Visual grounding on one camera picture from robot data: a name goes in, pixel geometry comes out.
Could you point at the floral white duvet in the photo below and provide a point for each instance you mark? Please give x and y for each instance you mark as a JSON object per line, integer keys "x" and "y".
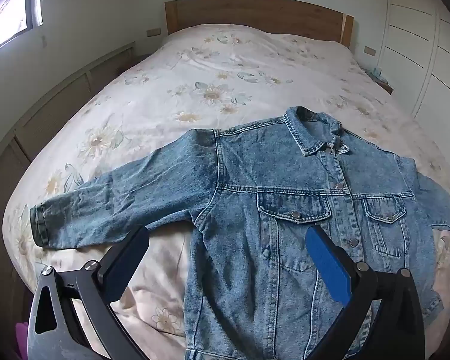
{"x": 210, "y": 67}

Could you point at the wooden nightstand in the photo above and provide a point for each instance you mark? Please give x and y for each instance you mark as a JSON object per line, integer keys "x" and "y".
{"x": 383, "y": 82}

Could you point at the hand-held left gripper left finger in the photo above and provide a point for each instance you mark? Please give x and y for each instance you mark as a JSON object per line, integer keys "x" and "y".
{"x": 125, "y": 266}

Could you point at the low slatted wall cabinet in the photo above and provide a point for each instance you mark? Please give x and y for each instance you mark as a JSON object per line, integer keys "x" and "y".
{"x": 52, "y": 112}

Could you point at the blue denim jacket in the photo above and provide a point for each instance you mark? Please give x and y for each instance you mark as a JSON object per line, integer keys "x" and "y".
{"x": 247, "y": 180}

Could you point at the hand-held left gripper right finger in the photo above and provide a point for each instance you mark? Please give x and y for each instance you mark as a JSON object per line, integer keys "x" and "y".
{"x": 330, "y": 266}

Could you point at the white wardrobe doors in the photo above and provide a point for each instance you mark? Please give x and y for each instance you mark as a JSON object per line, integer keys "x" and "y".
{"x": 412, "y": 45}

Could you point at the wooden headboard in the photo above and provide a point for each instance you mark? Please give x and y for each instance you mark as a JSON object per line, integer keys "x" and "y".
{"x": 247, "y": 15}

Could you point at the beige wall outlet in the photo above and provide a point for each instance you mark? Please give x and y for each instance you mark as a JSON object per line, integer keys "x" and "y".
{"x": 369, "y": 50}
{"x": 153, "y": 32}

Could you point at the window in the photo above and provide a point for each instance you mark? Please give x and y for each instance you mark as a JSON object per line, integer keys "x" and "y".
{"x": 7, "y": 18}

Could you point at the pink cloth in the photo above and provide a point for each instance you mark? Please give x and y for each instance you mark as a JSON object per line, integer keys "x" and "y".
{"x": 22, "y": 339}

